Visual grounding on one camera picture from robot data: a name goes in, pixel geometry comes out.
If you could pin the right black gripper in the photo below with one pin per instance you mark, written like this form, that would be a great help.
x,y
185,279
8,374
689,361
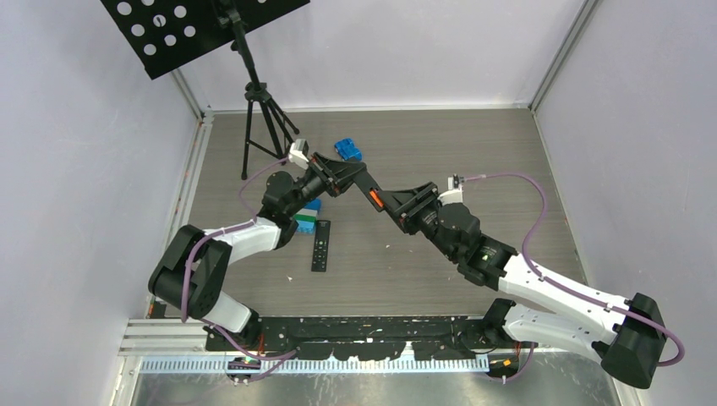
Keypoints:
x,y
409,204

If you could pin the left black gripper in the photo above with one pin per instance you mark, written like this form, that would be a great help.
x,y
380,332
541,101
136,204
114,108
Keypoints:
x,y
325,169

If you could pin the black remote control back up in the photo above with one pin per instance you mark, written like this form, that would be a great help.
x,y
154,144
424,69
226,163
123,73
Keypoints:
x,y
365,182

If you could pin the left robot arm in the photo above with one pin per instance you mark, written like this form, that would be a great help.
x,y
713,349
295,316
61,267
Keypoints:
x,y
193,268

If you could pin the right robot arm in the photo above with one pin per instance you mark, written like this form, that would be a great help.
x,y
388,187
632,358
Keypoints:
x,y
626,337

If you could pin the black remote with buttons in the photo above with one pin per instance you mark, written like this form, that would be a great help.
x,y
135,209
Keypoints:
x,y
321,246

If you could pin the blue toy car block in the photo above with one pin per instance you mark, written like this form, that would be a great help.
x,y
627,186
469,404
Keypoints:
x,y
347,150

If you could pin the blue green white block stack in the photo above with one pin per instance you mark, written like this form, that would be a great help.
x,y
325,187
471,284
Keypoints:
x,y
306,218

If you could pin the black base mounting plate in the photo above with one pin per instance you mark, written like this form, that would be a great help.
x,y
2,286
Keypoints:
x,y
365,338

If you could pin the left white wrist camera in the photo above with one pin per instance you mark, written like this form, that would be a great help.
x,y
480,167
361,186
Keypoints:
x,y
298,153

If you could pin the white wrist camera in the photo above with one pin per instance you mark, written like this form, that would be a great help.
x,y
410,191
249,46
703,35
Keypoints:
x,y
454,192
298,153

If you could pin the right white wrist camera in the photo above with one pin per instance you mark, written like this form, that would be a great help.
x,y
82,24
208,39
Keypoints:
x,y
454,192

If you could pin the aluminium frame rail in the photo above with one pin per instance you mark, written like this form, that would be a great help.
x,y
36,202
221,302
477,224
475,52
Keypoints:
x,y
169,346

